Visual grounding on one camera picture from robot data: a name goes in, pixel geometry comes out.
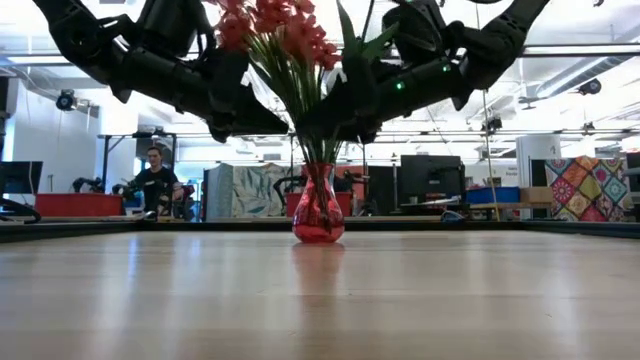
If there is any colourful patchwork quilt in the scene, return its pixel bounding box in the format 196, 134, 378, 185
543, 155, 634, 223

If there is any white pillar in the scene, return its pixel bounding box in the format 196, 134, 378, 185
514, 134, 563, 189

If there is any cardboard box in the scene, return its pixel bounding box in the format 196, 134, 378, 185
519, 186, 554, 204

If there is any black aluminium table frame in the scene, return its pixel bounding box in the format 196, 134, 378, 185
0, 215, 640, 245

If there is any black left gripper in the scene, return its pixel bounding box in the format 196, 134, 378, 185
201, 49, 291, 146

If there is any black computer monitor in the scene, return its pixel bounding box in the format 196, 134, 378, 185
0, 160, 44, 196
398, 154, 467, 207

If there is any red glass vase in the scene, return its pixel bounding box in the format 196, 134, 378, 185
291, 162, 346, 245

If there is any blue plastic bin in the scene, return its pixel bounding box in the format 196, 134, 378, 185
465, 186, 521, 205

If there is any person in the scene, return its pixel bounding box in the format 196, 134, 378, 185
133, 146, 185, 221

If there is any black looped cable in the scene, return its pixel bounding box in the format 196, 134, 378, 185
0, 198, 43, 225

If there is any leaf print partition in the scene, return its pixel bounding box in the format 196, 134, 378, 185
204, 162, 301, 219

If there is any black ceiling spotlight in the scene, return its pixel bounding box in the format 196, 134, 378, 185
578, 77, 603, 97
54, 88, 79, 112

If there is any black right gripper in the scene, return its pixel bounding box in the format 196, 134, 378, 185
295, 61, 402, 147

